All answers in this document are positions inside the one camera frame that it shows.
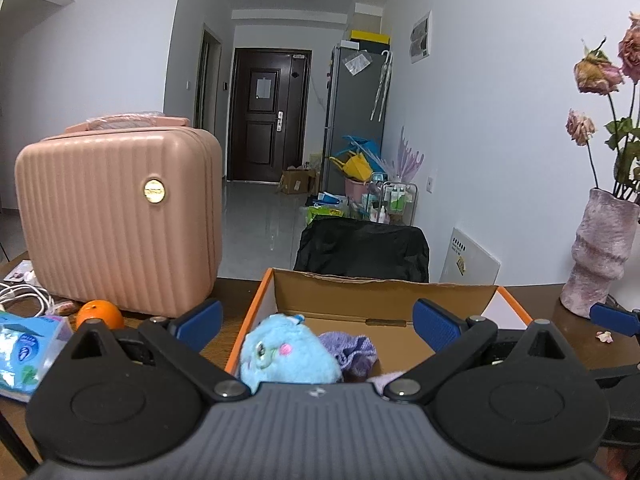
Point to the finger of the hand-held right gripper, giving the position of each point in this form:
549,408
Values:
620,377
612,317

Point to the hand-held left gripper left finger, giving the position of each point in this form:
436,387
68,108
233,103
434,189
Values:
200,321

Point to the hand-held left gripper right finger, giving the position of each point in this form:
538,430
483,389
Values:
436,324

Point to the purple knitted cloth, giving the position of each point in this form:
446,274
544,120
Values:
352,352

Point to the orange white cardboard box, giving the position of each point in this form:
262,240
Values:
350,300

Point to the blue plush toy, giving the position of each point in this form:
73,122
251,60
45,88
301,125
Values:
285,355

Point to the fallen pink petals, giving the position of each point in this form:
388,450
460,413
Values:
605,337

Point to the purple textured vase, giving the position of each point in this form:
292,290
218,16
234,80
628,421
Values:
600,255

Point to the white board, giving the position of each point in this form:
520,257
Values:
470,260

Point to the orange fruit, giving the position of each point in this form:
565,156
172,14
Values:
100,315

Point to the black chair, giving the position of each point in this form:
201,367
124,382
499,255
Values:
360,250

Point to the metal trolley cart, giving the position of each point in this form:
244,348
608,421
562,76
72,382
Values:
395,202

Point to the pink ribbed suitcase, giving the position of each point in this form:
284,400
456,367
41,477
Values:
100,220

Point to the pink bucket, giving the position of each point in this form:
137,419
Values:
356,187

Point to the green plastic package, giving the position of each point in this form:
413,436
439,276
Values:
325,210

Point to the purple wing decoration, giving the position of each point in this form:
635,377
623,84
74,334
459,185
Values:
406,160

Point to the brown cardboard carton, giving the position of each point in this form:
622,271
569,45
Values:
295,182

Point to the blue tissue pack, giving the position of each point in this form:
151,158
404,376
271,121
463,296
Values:
27,355

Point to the yellow bag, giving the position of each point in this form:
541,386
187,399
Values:
352,167

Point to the dark brown front door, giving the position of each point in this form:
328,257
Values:
260,140

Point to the grey refrigerator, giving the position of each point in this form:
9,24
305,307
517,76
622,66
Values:
350,120

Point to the dark framed side door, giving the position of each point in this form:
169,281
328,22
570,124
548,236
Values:
207,85

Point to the white paper sheet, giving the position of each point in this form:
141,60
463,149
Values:
263,87

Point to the dried pink rose bouquet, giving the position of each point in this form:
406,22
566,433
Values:
597,74

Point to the white folded umbrella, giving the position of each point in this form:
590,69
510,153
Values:
381,85

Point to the clear plastic bag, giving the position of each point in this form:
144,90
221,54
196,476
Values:
356,64

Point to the yellow black box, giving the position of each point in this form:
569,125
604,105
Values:
370,37

